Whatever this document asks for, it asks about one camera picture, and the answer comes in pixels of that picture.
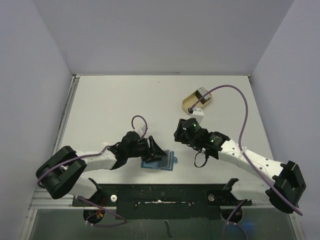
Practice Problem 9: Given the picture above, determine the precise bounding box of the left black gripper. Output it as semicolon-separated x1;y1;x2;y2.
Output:
126;135;167;163

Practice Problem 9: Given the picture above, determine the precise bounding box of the blue card holder wallet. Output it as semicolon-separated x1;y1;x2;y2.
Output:
140;150;178;171

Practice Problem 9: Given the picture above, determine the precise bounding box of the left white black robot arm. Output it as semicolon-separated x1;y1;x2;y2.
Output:
35;131;168;206

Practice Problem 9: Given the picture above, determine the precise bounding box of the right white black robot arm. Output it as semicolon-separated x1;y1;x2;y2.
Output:
174;118;307;215

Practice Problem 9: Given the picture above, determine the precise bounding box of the stack of cards in tray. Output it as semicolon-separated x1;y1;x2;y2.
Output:
195;87;212;105

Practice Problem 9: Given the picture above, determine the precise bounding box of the tan oval wooden tray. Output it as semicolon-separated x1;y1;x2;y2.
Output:
181;91;212;115

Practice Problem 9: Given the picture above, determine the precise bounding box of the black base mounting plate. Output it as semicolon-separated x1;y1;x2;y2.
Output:
72;177;252;221

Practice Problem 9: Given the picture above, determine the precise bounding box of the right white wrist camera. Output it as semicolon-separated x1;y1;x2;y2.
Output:
188;108;205;124

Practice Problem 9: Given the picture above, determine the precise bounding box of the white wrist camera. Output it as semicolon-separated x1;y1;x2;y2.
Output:
136;125;148;137
188;108;205;124

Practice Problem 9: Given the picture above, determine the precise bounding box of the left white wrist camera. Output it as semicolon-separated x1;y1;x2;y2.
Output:
136;125;148;137

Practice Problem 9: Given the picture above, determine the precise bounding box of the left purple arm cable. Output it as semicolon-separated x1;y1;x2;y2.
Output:
36;115;149;187

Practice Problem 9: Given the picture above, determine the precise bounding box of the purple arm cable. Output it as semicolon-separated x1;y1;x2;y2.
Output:
36;115;149;187
187;84;303;216

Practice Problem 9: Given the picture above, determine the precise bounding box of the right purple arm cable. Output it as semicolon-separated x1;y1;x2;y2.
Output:
187;84;303;216

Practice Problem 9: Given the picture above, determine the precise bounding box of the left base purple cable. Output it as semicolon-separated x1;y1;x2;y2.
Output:
77;196;138;228

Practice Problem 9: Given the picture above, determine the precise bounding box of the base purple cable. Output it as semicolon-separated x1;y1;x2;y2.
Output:
221;198;251;240
77;196;138;228

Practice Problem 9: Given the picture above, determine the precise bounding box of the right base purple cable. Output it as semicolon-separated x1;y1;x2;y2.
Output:
221;198;251;240

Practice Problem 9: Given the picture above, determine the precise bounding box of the left aluminium rail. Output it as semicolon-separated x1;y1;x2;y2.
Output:
51;74;81;156

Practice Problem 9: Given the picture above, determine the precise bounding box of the aluminium rail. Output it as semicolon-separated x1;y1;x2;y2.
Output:
29;189;74;210
51;74;81;156

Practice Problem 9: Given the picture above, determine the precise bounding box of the front aluminium rail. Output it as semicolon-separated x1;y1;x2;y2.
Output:
29;189;74;210

